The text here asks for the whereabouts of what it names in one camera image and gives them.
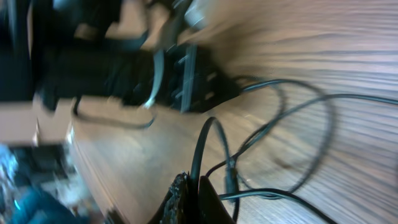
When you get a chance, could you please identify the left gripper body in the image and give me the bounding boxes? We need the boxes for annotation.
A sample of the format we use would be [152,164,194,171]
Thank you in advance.
[155,44,241,113]

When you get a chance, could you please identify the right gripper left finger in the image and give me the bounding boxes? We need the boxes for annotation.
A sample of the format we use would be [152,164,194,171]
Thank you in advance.
[148,172,189,224]

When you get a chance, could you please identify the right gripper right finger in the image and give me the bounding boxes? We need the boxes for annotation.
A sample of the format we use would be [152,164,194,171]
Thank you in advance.
[198,176,236,224]

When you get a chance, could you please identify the black thick USB cable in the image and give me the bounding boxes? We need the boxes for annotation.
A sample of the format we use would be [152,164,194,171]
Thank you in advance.
[189,76,398,224]

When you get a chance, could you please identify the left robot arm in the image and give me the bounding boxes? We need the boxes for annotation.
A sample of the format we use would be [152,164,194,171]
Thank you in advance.
[1,0,241,113]

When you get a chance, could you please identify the seated person in jeans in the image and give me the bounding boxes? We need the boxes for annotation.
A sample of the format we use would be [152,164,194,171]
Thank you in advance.
[6,188,91,224]

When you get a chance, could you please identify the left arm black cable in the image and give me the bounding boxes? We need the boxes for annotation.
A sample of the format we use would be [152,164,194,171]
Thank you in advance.
[71,93,156,131]

